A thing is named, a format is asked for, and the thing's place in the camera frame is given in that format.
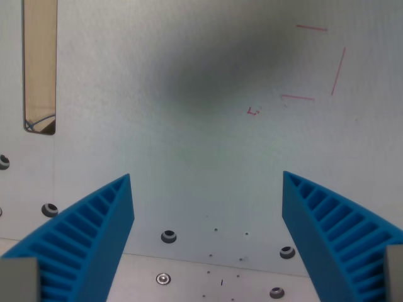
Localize blue cable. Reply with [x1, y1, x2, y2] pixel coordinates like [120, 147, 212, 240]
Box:
[25, 115, 57, 131]

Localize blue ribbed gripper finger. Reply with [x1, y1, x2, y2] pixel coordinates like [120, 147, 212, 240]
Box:
[0, 173, 135, 302]
[281, 171, 403, 302]

